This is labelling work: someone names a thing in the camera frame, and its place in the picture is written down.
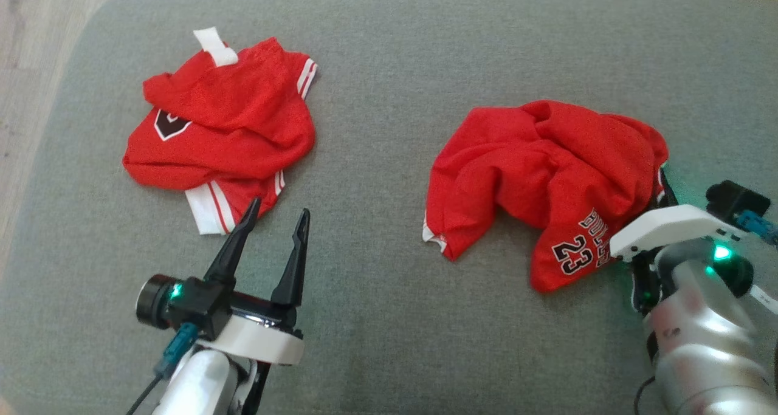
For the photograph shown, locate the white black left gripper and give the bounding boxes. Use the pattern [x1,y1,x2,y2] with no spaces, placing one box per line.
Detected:
[204,197,311,367]

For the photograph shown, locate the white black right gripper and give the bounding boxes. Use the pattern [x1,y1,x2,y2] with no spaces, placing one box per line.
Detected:
[610,167,739,262]

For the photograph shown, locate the red basketball shorts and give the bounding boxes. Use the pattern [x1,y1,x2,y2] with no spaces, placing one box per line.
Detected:
[422,99,669,294]

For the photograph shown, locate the red white basketball jersey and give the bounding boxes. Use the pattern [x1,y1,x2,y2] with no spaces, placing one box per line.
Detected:
[122,27,318,235]

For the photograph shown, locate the grey fabric sofa seat cushion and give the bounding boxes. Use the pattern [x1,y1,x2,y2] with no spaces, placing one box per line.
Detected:
[0,0,778,415]

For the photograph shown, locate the right teal plug camera cable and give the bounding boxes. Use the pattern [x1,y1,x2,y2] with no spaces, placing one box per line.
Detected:
[734,210,778,247]

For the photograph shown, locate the teal plug camera cable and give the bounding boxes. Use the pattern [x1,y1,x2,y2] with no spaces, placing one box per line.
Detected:
[734,210,778,247]
[125,322,201,415]

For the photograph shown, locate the left teal plug camera cable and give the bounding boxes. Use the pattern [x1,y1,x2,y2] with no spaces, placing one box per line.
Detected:
[125,322,201,415]

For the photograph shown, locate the thin black arm cable loop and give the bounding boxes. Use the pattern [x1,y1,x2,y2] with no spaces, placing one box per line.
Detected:
[634,376,657,415]

